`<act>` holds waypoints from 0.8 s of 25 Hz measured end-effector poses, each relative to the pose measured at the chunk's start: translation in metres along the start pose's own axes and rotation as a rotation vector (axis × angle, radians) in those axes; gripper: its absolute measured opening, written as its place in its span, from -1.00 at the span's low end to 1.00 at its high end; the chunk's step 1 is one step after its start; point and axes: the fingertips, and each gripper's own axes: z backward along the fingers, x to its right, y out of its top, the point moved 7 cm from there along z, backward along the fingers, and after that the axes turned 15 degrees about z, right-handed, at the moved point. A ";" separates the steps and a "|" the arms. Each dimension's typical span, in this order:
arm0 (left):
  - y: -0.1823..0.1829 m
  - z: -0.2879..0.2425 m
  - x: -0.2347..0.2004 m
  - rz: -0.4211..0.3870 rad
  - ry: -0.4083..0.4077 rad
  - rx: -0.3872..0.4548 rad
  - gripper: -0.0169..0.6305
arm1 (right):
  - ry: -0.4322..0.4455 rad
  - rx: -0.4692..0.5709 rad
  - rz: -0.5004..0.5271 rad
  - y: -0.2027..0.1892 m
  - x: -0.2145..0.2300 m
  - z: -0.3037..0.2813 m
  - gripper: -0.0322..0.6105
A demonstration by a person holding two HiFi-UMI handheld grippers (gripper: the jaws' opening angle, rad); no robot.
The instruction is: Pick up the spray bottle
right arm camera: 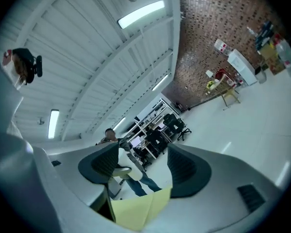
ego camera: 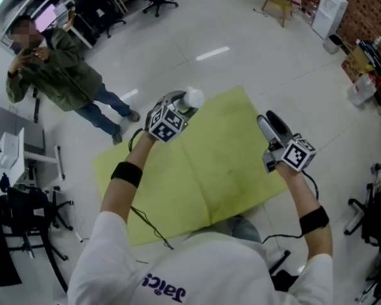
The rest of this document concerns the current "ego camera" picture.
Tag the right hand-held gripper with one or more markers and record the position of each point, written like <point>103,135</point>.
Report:
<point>295,152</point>

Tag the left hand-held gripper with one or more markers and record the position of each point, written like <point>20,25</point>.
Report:
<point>165,122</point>

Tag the white round object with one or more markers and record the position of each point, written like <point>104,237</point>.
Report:
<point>193,98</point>

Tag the person's right forearm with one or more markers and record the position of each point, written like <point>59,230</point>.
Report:
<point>304,195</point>

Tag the person's left forearm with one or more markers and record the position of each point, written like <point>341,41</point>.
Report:
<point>124,195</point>

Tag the yellow floor mat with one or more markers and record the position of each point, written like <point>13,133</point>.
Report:
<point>209,170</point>

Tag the black left wristband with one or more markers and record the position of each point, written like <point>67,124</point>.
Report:
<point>127,174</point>

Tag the black wristband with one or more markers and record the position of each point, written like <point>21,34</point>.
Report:
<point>314,219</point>
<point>127,174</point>

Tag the large clear plastic water jug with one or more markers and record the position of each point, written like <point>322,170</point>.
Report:
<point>363,87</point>

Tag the black right wristband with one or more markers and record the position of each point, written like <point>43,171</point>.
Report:
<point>314,219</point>

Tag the white trash bin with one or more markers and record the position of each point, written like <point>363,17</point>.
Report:
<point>332,44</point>

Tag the person's jeans leg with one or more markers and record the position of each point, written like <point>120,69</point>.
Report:
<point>246,229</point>

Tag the brown cardboard box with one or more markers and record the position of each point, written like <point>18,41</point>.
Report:
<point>355,60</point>

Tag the black shelf rack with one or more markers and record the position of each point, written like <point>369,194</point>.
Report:
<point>376,57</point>

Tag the white water dispenser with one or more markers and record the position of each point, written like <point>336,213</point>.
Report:
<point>329,13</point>

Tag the black phone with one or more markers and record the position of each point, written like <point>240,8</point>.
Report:
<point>28,52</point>

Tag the grey low table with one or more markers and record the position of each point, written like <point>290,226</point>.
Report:
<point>25,138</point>

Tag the person's white shirt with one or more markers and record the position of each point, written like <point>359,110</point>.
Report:
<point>193,265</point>

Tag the white box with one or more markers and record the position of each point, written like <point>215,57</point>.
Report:
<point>9,151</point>

